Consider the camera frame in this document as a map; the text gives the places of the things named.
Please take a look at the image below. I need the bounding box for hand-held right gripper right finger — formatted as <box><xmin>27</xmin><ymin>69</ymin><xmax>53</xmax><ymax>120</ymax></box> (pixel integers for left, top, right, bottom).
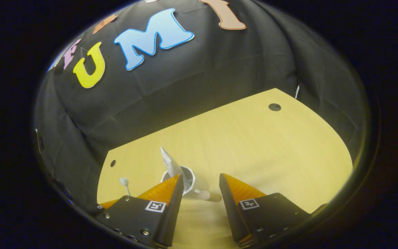
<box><xmin>219</xmin><ymin>173</ymin><xmax>327</xmax><ymax>248</ymax></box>

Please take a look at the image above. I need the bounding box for white toothpaste tube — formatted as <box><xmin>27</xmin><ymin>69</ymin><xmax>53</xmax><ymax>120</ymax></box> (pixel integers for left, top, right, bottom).
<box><xmin>160</xmin><ymin>147</ymin><xmax>184</xmax><ymax>181</ymax></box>

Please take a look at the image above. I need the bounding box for white cup with wooden handle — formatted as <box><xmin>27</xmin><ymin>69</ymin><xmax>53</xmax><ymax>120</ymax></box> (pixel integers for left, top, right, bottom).
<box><xmin>160</xmin><ymin>166</ymin><xmax>222</xmax><ymax>203</ymax></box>

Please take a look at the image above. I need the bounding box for wooden desktop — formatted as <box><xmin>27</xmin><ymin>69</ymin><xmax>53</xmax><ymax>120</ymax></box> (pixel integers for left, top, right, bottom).
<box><xmin>96</xmin><ymin>88</ymin><xmax>353</xmax><ymax>249</ymax></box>

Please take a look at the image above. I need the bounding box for black backdrop cloth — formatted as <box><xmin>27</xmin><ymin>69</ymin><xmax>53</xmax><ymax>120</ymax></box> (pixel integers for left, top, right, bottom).
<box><xmin>33</xmin><ymin>0</ymin><xmax>369</xmax><ymax>215</ymax></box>

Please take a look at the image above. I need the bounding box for pale blue toothbrush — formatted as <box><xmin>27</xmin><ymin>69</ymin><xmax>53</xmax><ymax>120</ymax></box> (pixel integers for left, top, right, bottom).
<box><xmin>120</xmin><ymin>177</ymin><xmax>131</xmax><ymax>197</ymax></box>

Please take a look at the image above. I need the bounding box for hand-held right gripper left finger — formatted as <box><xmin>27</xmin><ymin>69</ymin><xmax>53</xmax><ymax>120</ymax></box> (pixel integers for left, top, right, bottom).
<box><xmin>94</xmin><ymin>174</ymin><xmax>185</xmax><ymax>249</ymax></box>

